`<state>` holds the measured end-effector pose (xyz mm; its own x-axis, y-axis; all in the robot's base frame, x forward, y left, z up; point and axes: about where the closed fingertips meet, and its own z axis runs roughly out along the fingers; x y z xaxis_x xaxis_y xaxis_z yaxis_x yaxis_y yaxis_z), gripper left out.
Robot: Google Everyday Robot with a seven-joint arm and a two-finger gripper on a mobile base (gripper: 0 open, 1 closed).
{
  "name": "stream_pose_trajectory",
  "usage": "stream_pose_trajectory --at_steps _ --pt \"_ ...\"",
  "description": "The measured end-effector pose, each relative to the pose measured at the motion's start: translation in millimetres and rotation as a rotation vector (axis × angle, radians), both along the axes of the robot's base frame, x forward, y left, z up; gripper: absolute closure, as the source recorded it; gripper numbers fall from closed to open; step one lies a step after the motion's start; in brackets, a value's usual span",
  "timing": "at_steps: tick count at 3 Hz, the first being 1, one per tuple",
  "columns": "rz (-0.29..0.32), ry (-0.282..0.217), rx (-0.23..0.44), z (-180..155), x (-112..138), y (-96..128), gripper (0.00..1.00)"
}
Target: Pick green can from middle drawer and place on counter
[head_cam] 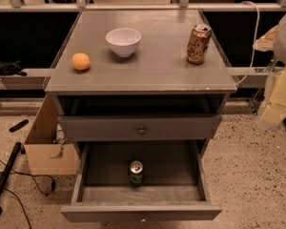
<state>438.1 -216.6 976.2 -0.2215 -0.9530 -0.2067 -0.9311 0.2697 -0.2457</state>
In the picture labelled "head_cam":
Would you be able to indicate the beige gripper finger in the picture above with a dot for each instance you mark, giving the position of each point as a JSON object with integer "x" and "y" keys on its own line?
{"x": 272, "y": 110}

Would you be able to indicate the green soda can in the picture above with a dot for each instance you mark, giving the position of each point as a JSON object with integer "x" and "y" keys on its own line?
{"x": 136, "y": 172}

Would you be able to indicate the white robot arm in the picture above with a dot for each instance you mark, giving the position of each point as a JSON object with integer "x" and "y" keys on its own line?
{"x": 274, "y": 40}

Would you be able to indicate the gold soda can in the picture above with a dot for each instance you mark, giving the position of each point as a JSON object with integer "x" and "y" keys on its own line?
{"x": 198, "y": 43}

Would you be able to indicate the open grey middle drawer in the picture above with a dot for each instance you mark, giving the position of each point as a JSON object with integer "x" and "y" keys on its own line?
{"x": 173, "y": 186}

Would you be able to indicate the closed grey top drawer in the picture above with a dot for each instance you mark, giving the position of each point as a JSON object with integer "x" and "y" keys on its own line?
{"x": 122, "y": 128}

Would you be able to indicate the grey wooden drawer cabinet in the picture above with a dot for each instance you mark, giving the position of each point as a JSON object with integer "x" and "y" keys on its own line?
{"x": 156, "y": 80}

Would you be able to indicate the white ceramic bowl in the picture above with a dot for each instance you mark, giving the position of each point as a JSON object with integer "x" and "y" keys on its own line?
{"x": 123, "y": 41}

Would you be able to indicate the orange fruit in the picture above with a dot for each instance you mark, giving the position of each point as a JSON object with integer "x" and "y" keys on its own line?
{"x": 81, "y": 61}

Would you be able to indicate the cardboard box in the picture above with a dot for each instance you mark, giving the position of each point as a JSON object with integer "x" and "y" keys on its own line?
{"x": 48, "y": 152}

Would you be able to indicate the small black floor object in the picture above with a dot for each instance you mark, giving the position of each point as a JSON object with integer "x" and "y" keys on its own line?
{"x": 19, "y": 125}

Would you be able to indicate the black pole on floor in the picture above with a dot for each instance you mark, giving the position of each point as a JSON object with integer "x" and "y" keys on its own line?
{"x": 7, "y": 169}

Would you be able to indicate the black cloth on rail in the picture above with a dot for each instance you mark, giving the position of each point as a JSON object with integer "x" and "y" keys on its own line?
{"x": 11, "y": 68}

